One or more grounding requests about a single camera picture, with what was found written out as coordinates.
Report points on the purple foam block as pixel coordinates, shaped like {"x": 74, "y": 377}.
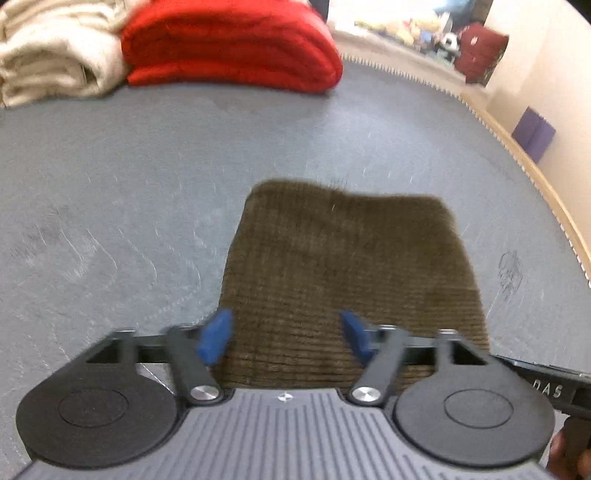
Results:
{"x": 526, "y": 127}

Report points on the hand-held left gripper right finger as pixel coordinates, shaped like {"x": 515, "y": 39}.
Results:
{"x": 358, "y": 334}

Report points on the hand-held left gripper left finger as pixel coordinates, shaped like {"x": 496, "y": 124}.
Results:
{"x": 214, "y": 334}

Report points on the red cushion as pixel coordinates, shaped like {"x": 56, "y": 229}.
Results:
{"x": 482, "y": 53}

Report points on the panda plush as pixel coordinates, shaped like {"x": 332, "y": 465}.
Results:
{"x": 449, "y": 42}

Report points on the person's right hand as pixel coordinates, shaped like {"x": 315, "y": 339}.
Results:
{"x": 557, "y": 454}

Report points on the cream fleece folded blanket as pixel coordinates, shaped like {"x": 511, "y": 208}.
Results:
{"x": 51, "y": 60}

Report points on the yellow bear plush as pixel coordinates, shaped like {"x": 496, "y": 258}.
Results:
{"x": 397, "y": 26}

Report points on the purple rolled mat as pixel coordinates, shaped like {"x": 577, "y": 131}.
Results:
{"x": 545, "y": 141}

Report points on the grey quilted bed mattress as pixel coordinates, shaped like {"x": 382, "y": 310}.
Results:
{"x": 138, "y": 184}

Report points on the red folded blanket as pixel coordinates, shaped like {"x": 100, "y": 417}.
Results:
{"x": 231, "y": 46}

